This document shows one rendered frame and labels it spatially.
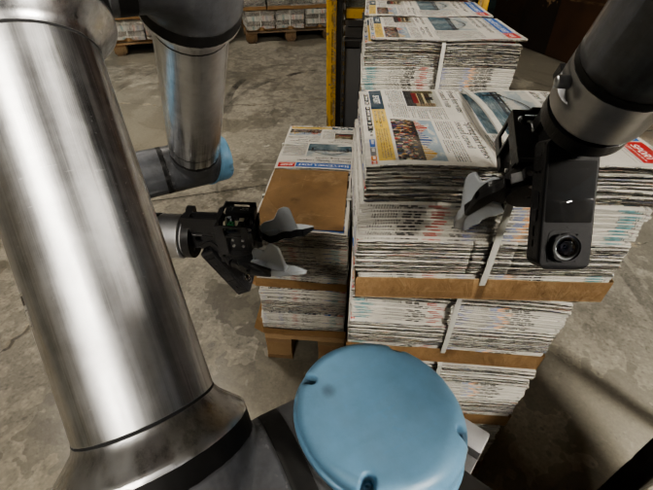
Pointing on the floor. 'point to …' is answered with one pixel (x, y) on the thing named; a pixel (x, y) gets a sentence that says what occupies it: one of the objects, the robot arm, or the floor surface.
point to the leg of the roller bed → (634, 472)
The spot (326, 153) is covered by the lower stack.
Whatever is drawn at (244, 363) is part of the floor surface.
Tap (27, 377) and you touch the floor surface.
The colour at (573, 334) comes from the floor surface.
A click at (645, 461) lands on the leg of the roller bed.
